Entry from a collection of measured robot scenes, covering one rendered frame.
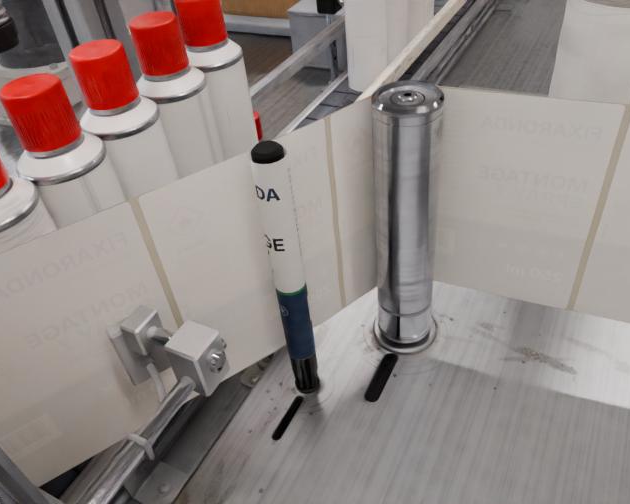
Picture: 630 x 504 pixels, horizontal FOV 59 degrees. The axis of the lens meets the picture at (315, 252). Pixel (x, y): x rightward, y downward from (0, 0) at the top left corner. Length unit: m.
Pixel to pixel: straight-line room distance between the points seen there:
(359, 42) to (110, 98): 0.40
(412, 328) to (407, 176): 0.12
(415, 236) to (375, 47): 0.42
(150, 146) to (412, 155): 0.18
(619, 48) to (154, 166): 0.33
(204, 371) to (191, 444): 0.19
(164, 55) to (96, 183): 0.10
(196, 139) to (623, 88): 0.31
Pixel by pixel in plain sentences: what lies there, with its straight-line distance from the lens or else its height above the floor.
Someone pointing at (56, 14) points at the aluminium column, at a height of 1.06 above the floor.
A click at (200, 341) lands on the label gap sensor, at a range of 0.26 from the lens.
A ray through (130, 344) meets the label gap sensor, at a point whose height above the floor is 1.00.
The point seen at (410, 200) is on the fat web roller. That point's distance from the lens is 0.32.
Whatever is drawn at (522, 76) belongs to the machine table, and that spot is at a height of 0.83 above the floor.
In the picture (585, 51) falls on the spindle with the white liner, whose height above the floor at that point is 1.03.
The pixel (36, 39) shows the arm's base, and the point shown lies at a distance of 0.91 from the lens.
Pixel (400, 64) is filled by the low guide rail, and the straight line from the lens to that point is 0.74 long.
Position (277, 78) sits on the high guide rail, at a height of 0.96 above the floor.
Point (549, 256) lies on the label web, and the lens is 0.37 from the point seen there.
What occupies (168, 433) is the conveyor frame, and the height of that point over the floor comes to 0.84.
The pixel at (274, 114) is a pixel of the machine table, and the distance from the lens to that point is 0.83.
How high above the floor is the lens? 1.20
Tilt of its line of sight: 41 degrees down
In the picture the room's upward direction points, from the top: 7 degrees counter-clockwise
